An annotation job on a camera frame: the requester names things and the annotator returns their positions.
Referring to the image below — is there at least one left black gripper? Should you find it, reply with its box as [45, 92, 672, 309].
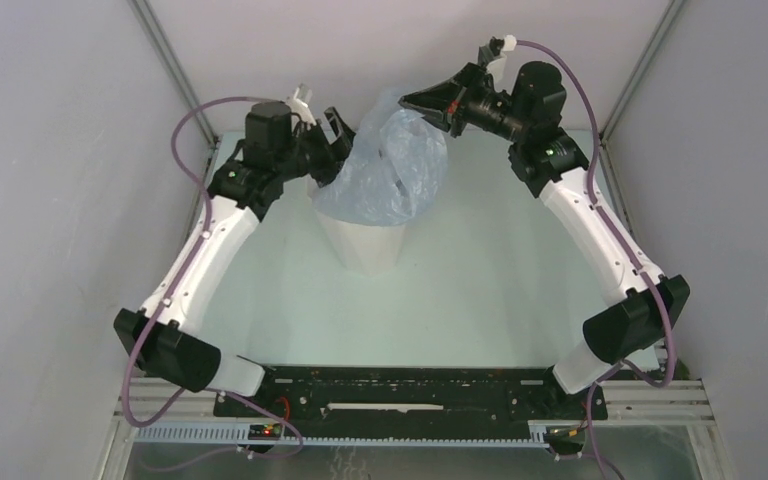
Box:
[275, 108, 380, 188]

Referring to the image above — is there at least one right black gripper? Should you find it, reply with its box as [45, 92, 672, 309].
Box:
[402, 61, 530, 143]

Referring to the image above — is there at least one blue plastic trash bag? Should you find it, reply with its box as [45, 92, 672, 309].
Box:
[313, 87, 449, 227]

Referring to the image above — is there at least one white translucent trash bin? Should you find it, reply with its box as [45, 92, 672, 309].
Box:
[306, 177, 412, 277]

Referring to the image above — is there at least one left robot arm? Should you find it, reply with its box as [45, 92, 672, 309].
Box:
[114, 100, 355, 417]

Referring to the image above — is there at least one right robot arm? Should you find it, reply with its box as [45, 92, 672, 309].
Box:
[399, 61, 690, 418]

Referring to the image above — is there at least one small lit circuit board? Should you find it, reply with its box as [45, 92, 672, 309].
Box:
[247, 424, 283, 441]

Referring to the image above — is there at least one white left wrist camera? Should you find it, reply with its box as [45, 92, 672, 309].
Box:
[285, 83, 317, 126]

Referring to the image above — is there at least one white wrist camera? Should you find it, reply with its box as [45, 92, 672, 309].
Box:
[285, 83, 317, 126]
[477, 35, 517, 84]

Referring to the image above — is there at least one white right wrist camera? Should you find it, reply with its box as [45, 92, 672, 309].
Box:
[477, 35, 517, 84]

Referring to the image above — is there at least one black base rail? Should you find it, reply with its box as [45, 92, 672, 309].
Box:
[211, 364, 611, 446]

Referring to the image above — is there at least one white slotted cable duct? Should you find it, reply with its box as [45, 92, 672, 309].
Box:
[135, 422, 584, 448]

